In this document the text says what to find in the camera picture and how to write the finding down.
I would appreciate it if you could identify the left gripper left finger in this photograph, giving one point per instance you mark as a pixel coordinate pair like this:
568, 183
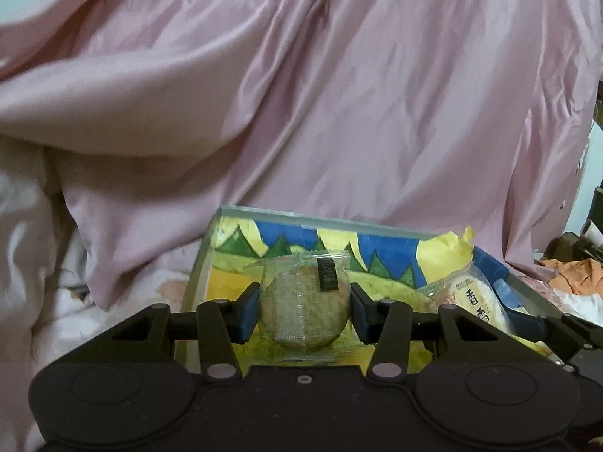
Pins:
203, 340

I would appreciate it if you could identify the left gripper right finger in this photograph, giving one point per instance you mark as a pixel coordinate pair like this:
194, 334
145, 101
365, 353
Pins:
390, 326

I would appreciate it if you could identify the white rice cracker packet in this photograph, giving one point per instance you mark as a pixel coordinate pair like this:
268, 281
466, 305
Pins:
469, 289

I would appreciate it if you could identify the green round cake packet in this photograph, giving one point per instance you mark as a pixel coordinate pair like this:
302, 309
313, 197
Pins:
304, 300

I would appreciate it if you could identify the grey cardboard box tray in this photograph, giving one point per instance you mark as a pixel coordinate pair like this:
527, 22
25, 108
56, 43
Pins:
282, 287

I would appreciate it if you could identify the orange cloth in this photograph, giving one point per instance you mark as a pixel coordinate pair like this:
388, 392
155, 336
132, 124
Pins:
582, 277

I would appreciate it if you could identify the white pink duvet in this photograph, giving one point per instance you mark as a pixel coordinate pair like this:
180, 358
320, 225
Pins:
39, 320

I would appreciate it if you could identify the pink satin curtain cloth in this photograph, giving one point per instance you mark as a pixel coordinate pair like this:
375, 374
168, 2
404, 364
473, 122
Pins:
427, 114

